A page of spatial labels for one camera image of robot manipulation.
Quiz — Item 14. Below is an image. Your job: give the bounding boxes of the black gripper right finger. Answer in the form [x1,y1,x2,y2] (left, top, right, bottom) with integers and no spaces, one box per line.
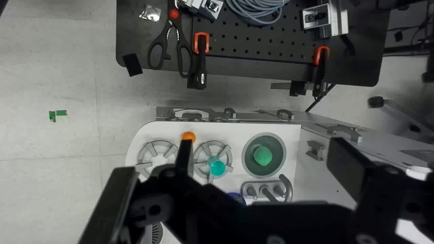
[327,137,404,244]

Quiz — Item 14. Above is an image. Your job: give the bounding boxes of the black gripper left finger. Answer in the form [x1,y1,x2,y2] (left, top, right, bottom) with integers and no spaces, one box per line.
[79,165,140,244]

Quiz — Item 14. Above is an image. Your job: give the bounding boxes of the grey toy tap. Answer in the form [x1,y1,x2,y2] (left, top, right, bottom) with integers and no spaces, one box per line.
[240,173,294,204]

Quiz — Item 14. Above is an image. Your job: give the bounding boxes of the white toy kitchen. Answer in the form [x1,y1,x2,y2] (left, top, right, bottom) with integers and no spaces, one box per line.
[124,106,434,244]

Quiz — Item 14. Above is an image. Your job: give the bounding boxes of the grey toy burner grate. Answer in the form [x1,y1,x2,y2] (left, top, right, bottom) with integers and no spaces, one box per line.
[193,139,235,180]
[134,138,181,180]

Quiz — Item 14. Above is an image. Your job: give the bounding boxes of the green toy sink basin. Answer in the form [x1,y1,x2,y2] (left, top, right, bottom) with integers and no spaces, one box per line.
[242,131,288,179]

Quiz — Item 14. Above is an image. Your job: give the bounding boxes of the green ball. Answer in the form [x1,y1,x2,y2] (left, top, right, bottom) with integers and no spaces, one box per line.
[251,145,274,167]

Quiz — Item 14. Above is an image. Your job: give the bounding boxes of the green tape piece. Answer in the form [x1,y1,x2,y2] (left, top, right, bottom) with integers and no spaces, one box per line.
[48,108,69,123]

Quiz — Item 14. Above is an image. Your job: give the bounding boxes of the teal toy cup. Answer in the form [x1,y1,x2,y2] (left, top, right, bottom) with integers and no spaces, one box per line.
[208,154,228,179]

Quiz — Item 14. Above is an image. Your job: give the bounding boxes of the black foam block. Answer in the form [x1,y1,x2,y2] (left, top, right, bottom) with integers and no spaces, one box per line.
[121,53,144,77]

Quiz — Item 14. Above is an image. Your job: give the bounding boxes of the black perforated work table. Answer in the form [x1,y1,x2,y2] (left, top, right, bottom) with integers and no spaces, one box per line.
[114,0,393,88]

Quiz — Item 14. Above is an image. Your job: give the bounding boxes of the black scissors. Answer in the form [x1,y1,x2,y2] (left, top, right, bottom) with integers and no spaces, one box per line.
[147,0,195,78]

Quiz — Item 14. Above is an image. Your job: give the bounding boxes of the crumpled foil wrapper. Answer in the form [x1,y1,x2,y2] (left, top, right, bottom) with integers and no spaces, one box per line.
[138,4,163,23]

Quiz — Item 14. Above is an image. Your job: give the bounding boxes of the black clamp orange handle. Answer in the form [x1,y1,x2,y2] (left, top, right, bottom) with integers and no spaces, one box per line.
[289,45,332,100]
[186,31,212,91]

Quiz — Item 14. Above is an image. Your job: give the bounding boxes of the aluminium bracket black centre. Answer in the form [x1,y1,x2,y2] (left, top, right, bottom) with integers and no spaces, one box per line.
[301,1,350,38]
[174,0,227,20]

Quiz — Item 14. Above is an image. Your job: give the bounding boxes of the grey coiled cable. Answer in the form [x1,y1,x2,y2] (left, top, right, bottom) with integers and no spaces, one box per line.
[224,0,290,26]

